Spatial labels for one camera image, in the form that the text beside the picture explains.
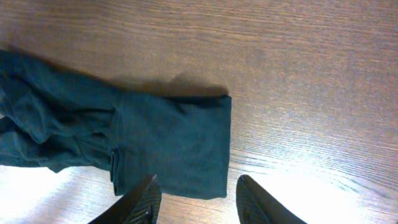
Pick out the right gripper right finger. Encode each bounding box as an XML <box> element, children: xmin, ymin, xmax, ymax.
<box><xmin>236</xmin><ymin>174</ymin><xmax>306</xmax><ymax>224</ymax></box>

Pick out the black t-shirt with white logo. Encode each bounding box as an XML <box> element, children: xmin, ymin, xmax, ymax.
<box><xmin>1</xmin><ymin>51</ymin><xmax>232</xmax><ymax>200</ymax></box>

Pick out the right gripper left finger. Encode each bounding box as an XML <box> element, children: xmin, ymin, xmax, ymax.
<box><xmin>89</xmin><ymin>175</ymin><xmax>162</xmax><ymax>224</ymax></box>

